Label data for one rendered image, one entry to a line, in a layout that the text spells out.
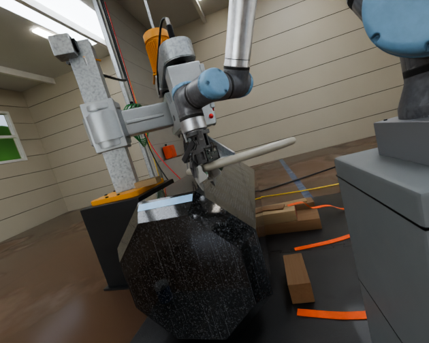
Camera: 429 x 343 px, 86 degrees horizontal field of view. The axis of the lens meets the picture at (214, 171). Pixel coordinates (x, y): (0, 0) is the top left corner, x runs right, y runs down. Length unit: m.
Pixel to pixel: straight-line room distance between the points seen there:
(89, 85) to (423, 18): 2.10
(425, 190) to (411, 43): 0.21
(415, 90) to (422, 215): 0.28
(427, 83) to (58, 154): 8.72
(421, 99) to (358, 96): 6.14
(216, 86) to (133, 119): 1.50
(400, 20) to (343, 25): 6.50
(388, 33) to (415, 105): 0.23
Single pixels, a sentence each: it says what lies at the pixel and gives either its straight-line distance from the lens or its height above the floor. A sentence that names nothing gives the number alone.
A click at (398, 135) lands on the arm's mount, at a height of 0.91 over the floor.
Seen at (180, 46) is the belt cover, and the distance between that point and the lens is 1.63.
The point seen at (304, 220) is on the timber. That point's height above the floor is 0.11.
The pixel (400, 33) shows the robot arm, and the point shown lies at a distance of 0.45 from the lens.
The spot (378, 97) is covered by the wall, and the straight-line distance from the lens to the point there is 6.93.
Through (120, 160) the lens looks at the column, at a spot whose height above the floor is 1.05.
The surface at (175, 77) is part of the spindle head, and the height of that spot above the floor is 1.45.
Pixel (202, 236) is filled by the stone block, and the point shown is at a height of 0.61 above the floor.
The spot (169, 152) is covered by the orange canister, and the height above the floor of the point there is 0.99.
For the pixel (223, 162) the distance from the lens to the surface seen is 0.79.
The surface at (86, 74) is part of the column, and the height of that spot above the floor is 1.78.
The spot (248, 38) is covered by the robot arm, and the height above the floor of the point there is 1.28.
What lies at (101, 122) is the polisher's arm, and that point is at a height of 1.38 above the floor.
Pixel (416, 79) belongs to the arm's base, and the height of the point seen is 1.01.
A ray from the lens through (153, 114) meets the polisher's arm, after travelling 2.18.
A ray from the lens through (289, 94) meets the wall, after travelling 6.38.
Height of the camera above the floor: 1.01
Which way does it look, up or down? 8 degrees down
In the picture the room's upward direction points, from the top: 16 degrees counter-clockwise
